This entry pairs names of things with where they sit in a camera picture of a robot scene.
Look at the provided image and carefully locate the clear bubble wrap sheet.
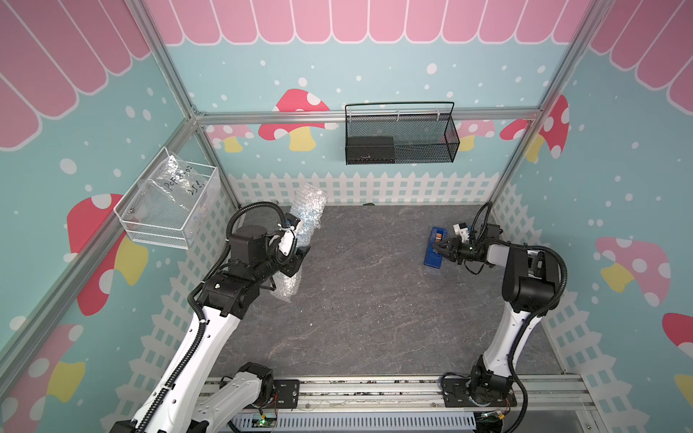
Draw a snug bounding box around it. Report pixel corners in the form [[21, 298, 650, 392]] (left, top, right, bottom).
[[270, 182, 328, 303]]

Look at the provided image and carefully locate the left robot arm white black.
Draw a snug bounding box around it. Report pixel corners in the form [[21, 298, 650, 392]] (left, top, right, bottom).
[[112, 201, 310, 432]]

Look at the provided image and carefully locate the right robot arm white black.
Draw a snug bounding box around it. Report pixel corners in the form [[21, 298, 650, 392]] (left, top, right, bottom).
[[424, 202, 568, 412]]

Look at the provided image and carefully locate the black box in basket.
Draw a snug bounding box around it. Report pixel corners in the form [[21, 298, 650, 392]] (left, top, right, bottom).
[[345, 136, 395, 165]]

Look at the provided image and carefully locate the clear plastic bag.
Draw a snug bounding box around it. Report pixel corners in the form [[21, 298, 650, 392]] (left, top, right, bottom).
[[144, 154, 208, 215]]

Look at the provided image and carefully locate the small green circuit board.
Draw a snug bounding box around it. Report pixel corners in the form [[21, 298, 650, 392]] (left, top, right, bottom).
[[251, 414, 278, 429]]

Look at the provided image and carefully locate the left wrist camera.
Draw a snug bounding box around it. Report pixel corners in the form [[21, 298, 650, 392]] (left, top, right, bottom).
[[277, 213, 303, 260]]

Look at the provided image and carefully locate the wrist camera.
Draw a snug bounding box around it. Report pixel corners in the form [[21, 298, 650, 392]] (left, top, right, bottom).
[[453, 223, 473, 243], [277, 213, 303, 260]]

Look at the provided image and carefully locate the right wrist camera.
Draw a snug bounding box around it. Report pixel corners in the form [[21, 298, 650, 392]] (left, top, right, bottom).
[[453, 223, 473, 243]]

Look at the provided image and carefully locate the black wire mesh basket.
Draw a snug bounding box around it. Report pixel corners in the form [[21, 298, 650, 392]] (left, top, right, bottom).
[[344, 101, 460, 164]]

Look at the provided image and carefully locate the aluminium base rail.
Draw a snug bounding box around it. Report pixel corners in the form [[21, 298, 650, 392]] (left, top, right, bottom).
[[183, 372, 602, 418]]

